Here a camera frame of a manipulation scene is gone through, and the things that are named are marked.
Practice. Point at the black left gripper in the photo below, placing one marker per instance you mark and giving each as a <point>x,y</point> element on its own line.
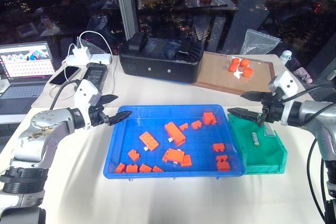
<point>97,116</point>

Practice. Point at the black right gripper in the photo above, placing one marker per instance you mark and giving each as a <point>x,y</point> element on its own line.
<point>273,111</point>

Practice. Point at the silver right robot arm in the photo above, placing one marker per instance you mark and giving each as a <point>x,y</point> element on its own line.
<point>315,116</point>

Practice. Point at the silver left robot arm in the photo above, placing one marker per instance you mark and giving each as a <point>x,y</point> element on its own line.
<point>43,129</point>

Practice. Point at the green plastic tray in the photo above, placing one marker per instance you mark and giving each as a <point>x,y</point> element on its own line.
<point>265,153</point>

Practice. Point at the small white toy piece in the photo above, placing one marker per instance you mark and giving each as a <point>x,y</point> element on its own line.
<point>238,74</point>

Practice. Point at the orange toy piece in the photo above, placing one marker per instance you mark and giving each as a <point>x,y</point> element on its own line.
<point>233,65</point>
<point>248,72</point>
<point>244,63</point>

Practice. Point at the black power adapter brick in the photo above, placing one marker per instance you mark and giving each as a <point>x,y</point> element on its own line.
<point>95,74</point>

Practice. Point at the blue plastic tray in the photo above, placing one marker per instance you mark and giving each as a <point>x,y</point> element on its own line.
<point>147,129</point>

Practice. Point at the large square orange block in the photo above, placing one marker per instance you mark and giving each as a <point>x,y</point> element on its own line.
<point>209,118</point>

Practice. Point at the brown wooden framed board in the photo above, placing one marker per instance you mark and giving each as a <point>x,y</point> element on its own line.
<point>218,74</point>

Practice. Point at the long orange block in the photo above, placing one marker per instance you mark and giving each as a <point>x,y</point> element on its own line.
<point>149,140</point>
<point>173,155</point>
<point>175,132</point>

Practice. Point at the small orange block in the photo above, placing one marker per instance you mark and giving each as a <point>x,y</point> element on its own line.
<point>196,125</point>
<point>183,127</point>
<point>157,169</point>
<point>186,161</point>
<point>145,168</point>
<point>132,169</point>
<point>120,168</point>
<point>133,155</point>
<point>221,158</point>
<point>223,166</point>
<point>218,147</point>

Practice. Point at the white power strip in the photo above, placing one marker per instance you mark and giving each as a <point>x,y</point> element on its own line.
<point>101,58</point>

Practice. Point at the white plastic bottle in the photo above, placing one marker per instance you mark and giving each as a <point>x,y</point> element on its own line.
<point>285,57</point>

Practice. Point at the black smartphone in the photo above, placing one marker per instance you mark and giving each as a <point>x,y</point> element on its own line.
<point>64,75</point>

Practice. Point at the purple crumpled cloth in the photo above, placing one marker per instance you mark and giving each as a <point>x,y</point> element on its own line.
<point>303,75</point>

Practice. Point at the black hard carrying case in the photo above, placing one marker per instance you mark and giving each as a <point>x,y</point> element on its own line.
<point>157,64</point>

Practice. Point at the clear plastic zip bag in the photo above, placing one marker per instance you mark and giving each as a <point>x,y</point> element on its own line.
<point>258,43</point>

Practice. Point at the open grey laptop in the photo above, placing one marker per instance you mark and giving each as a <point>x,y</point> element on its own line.
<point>23,77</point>

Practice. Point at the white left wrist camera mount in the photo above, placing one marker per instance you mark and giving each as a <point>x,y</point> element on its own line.
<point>84,93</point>

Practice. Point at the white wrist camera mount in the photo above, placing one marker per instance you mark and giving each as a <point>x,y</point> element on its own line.
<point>84,93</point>
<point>287,82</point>

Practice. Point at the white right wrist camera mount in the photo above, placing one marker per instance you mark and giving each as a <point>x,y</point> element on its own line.
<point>287,82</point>

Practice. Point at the white wall charger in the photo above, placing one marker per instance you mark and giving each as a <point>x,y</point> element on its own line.
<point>81,53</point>

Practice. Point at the grey window frame post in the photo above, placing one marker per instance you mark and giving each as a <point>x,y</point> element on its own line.
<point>127,3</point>

